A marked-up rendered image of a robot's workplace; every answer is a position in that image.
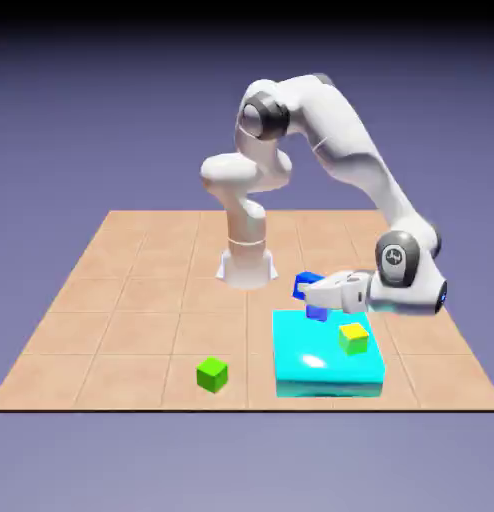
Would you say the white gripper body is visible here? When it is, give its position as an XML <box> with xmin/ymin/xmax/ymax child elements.
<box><xmin>300</xmin><ymin>270</ymin><xmax>375</xmax><ymax>312</ymax></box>

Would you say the small yellow cube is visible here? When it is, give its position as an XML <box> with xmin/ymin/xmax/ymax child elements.
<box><xmin>337</xmin><ymin>322</ymin><xmax>371</xmax><ymax>357</ymax></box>

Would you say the large cyan box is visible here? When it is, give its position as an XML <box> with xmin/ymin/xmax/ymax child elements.
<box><xmin>271</xmin><ymin>309</ymin><xmax>387</xmax><ymax>399</ymax></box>

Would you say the small blue cube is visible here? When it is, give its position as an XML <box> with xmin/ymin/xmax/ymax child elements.
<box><xmin>292</xmin><ymin>271</ymin><xmax>331</xmax><ymax>324</ymax></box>

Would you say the small green cube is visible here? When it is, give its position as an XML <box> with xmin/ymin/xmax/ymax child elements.
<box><xmin>195</xmin><ymin>356</ymin><xmax>230</xmax><ymax>395</ymax></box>

